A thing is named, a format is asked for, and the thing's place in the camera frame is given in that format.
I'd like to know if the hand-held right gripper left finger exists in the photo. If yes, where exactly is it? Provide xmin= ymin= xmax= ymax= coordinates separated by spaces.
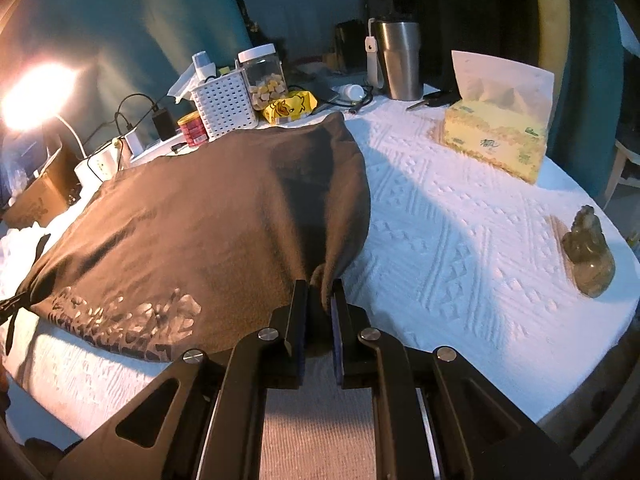
xmin=52 ymin=279 xmax=308 ymax=480

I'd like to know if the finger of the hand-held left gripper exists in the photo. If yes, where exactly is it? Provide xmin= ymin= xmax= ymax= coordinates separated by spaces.
xmin=0 ymin=292 xmax=32 ymax=318

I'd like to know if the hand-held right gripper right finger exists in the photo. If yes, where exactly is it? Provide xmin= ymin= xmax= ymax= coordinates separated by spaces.
xmin=329 ymin=279 xmax=583 ymax=480

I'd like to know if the brown printed t-shirt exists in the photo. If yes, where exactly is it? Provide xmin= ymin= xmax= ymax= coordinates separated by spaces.
xmin=10 ymin=110 xmax=372 ymax=363

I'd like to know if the brown cardboard box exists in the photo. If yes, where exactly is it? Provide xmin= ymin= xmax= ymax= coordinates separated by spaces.
xmin=2 ymin=145 xmax=83 ymax=228

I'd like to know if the clear plastic bag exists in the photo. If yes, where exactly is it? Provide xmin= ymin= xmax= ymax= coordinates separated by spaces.
xmin=0 ymin=132 xmax=63 ymax=201

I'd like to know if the cream cartoon mug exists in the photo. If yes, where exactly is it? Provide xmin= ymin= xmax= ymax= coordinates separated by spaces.
xmin=75 ymin=146 xmax=122 ymax=184

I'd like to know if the white desk lamp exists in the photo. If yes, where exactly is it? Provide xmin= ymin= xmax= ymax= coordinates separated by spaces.
xmin=0 ymin=60 xmax=88 ymax=171

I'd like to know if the black charger plug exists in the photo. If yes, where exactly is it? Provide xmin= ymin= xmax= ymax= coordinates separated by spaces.
xmin=152 ymin=106 xmax=176 ymax=141

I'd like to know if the yellow snack packet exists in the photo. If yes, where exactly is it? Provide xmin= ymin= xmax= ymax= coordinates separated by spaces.
xmin=262 ymin=89 xmax=319 ymax=125

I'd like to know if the red tin can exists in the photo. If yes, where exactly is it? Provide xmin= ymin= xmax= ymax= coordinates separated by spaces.
xmin=177 ymin=113 xmax=209 ymax=148

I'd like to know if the white perforated basket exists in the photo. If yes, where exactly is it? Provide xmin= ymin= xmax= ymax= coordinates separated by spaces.
xmin=189 ymin=67 xmax=260 ymax=142

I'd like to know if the dark power bank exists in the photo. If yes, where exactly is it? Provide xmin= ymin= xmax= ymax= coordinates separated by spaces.
xmin=317 ymin=80 xmax=351 ymax=106

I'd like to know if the yellow tissue box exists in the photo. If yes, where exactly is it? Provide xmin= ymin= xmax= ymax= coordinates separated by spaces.
xmin=440 ymin=50 xmax=556 ymax=185

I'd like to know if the black car key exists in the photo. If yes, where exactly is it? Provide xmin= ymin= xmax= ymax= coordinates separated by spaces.
xmin=406 ymin=89 xmax=463 ymax=112

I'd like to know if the green stone figurine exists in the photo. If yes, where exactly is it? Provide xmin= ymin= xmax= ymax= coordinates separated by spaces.
xmin=560 ymin=205 xmax=616 ymax=300

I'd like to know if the clear snack jar white lid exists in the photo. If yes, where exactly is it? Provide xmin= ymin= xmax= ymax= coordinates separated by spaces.
xmin=237 ymin=45 xmax=289 ymax=111

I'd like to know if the crumpled white tissue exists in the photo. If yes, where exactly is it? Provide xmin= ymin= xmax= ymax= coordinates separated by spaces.
xmin=167 ymin=62 xmax=201 ymax=102

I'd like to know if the teal curtain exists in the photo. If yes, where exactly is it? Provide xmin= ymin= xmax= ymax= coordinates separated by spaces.
xmin=0 ymin=0 xmax=251 ymax=126

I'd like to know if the small white bottle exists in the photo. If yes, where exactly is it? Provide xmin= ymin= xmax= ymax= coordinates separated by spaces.
xmin=192 ymin=51 xmax=217 ymax=83

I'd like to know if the wooden stool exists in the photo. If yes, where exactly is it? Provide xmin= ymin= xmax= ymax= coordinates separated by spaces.
xmin=602 ymin=137 xmax=640 ymax=211

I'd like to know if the black charging cable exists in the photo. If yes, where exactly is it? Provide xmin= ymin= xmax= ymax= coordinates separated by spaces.
xmin=114 ymin=92 xmax=161 ymax=133

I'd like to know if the thin black cable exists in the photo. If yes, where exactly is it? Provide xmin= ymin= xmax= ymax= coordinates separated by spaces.
xmin=327 ymin=85 xmax=376 ymax=114

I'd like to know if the steel tumbler with strap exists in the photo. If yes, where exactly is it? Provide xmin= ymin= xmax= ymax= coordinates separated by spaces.
xmin=367 ymin=17 xmax=424 ymax=101

